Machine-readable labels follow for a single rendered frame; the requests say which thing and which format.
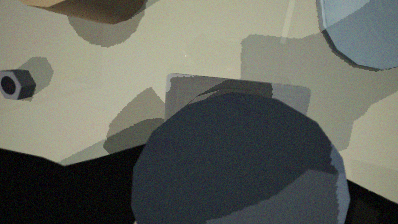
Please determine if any dark grey hex nut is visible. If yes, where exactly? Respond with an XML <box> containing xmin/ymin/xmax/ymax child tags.
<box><xmin>0</xmin><ymin>69</ymin><xmax>36</xmax><ymax>100</ymax></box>

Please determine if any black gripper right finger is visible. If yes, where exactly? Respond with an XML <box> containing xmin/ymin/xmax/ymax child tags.
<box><xmin>344</xmin><ymin>179</ymin><xmax>398</xmax><ymax>224</ymax></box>

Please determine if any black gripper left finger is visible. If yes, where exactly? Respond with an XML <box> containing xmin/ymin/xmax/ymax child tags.
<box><xmin>0</xmin><ymin>144</ymin><xmax>145</xmax><ymax>224</ymax></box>

